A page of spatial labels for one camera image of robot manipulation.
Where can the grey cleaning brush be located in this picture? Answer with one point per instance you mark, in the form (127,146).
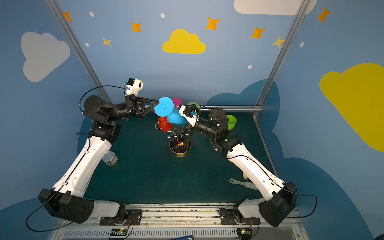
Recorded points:
(246,184)

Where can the blue wine glass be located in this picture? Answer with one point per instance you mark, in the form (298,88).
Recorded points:
(174,117)

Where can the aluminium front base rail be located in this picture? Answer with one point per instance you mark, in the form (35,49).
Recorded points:
(174,221)

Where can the aluminium frame back rail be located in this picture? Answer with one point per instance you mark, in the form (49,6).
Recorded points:
(231,107)

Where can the small tin can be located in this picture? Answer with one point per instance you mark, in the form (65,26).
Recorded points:
(110,158)

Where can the green wine glass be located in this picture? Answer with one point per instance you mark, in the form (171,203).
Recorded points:
(232,122)
(193,103)

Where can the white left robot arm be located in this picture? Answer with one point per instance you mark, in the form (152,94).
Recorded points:
(65,200)

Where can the gold wire glass rack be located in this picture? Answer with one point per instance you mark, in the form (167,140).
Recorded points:
(179,144)

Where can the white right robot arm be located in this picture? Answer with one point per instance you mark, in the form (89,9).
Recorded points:
(278,198)

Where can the aluminium frame post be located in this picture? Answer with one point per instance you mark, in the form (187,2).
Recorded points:
(58,13)
(290,37)

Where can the green wine glass back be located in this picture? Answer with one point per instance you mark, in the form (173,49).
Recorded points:
(193,103)

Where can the aluminium frame left post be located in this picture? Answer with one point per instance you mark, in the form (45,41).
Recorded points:
(58,13)

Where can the aluminium frame right post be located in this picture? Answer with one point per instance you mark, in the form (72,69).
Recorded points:
(290,37)

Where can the pink wine glass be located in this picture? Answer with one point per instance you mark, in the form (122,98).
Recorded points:
(177,102)

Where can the red wine glass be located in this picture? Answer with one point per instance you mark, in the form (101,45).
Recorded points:
(164,123)

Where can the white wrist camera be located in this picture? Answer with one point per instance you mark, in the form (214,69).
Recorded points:
(133,86)
(190,113)

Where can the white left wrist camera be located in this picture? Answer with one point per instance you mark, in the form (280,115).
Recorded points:
(133,86)

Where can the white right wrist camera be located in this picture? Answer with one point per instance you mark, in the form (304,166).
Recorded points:
(190,113)

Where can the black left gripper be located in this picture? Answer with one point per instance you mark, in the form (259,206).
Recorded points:
(132,105)

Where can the green wine glass front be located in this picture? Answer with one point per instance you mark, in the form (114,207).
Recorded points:
(232,122)

